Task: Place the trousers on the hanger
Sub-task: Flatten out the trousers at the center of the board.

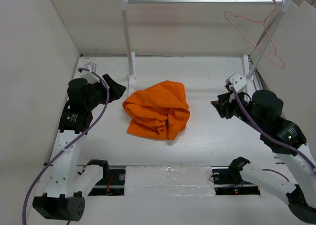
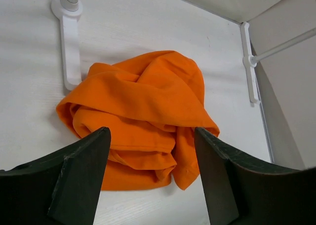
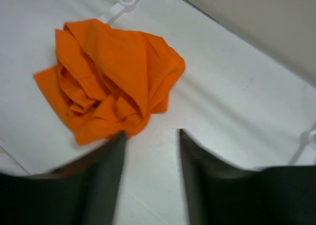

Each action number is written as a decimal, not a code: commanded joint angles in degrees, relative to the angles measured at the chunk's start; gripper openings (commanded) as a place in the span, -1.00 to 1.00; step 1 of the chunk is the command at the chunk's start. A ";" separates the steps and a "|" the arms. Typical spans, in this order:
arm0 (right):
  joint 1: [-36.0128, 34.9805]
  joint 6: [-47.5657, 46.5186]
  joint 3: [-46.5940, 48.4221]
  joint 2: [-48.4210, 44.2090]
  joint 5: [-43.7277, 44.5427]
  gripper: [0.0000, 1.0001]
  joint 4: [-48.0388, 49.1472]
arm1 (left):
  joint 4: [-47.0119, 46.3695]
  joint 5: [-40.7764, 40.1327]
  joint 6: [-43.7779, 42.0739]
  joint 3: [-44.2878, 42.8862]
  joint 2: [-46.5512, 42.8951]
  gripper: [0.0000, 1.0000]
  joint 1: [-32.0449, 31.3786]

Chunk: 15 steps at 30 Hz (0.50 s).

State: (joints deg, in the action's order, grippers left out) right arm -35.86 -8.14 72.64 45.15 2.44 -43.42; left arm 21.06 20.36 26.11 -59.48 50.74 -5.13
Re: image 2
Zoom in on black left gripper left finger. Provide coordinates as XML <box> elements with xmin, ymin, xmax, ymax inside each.
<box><xmin>0</xmin><ymin>127</ymin><xmax>111</xmax><ymax>225</ymax></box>

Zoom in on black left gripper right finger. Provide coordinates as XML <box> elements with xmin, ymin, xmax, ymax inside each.
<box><xmin>195</xmin><ymin>128</ymin><xmax>316</xmax><ymax>225</ymax></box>

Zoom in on orange trousers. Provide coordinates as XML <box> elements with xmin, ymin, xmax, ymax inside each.
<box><xmin>56</xmin><ymin>50</ymin><xmax>220</xmax><ymax>191</ymax></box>

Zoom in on white clothes rack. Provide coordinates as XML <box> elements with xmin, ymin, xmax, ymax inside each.
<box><xmin>51</xmin><ymin>0</ymin><xmax>316</xmax><ymax>104</ymax></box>

